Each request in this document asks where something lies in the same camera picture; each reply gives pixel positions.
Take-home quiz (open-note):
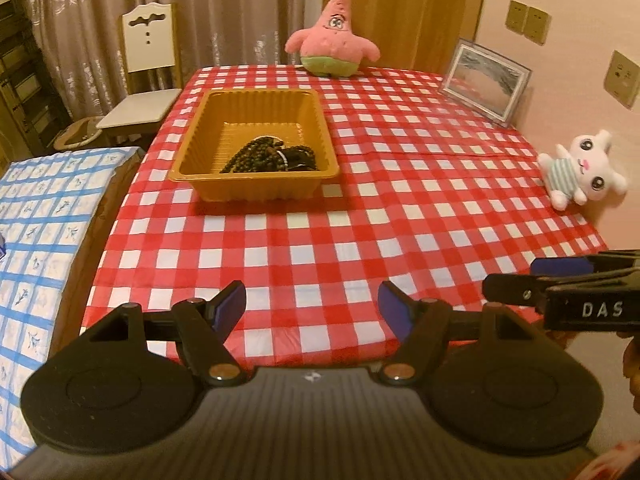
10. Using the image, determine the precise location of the white bunny plush toy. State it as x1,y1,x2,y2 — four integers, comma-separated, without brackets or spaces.
537,129,628,211

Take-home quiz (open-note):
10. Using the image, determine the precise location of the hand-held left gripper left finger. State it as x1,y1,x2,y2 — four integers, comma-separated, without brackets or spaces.
82,280,248,387

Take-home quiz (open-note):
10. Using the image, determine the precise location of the grey patterned curtain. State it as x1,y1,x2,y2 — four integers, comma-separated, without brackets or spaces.
20,0,326,121

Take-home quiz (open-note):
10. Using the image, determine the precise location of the black bangle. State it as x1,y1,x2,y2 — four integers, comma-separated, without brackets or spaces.
287,152,319,172

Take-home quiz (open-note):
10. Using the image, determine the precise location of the pink starfish plush toy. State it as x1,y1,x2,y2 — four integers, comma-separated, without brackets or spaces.
285,0,381,79

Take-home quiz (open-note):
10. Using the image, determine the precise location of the yellow plastic tray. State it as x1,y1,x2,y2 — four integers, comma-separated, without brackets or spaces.
167,88,341,202

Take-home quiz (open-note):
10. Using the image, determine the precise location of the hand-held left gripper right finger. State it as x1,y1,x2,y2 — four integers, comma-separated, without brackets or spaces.
377,280,546,387

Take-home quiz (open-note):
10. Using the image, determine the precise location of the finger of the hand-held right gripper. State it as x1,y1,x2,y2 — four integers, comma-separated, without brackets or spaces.
531,249,640,278
482,272,552,308

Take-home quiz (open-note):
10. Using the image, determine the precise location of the blue checked cloth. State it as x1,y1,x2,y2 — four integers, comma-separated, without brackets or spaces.
0,146,141,466

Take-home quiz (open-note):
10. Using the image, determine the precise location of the wooden door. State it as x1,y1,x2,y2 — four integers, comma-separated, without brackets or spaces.
322,0,491,76

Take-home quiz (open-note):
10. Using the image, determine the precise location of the person's right hand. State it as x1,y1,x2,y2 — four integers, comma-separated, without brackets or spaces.
617,332,640,386

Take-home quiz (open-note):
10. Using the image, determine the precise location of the red checked tablecloth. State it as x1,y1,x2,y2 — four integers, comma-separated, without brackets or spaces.
80,64,608,372

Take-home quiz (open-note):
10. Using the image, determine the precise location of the pile of dark bead necklaces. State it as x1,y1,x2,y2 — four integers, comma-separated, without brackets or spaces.
219,135,319,174

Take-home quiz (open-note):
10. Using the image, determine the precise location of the glass picture frame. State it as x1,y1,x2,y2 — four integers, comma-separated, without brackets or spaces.
439,37,532,128

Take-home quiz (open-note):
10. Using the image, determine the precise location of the dark folding rack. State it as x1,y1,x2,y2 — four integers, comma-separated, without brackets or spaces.
0,0,71,161

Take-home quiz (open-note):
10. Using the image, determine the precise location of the beige wall socket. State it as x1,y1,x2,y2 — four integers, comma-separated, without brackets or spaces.
603,50,640,108

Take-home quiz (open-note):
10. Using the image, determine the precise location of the white wooden chair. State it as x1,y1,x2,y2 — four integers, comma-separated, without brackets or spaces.
95,2,183,148

